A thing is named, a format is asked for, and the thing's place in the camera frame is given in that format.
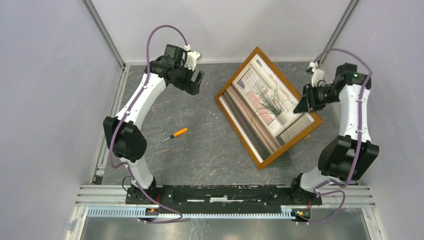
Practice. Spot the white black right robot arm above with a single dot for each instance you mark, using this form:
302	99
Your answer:
352	152

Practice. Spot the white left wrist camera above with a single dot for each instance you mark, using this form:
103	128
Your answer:
192	58

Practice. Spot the aluminium rail frame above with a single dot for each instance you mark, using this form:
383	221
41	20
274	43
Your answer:
206	184

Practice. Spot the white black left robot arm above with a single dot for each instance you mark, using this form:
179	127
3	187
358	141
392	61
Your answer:
122	132

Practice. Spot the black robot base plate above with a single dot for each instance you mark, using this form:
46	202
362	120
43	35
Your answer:
224	199

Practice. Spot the wooden picture frame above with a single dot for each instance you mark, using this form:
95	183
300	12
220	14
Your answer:
259	101

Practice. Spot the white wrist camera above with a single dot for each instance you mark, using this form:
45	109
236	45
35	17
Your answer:
317	74
192	58

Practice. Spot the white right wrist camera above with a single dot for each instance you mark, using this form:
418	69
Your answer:
317	74

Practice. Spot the orange handled screwdriver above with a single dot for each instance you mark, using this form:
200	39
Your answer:
176	134

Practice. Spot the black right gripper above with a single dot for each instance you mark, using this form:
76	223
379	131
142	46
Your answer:
308	101

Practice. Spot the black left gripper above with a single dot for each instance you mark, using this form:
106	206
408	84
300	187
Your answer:
192	88

